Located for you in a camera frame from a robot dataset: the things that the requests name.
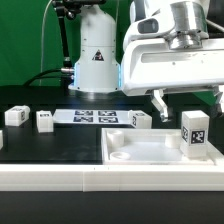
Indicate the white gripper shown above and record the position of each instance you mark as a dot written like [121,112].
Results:
[166,53]

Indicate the white square tabletop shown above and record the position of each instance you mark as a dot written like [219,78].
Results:
[126,146]

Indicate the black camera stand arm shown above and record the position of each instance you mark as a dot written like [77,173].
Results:
[69,9]

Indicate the white marker base plate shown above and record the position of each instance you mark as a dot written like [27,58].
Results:
[78,116]

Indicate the white U-shaped obstacle fence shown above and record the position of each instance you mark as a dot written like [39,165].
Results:
[115,177]

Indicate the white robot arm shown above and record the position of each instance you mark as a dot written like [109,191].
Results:
[97,72]

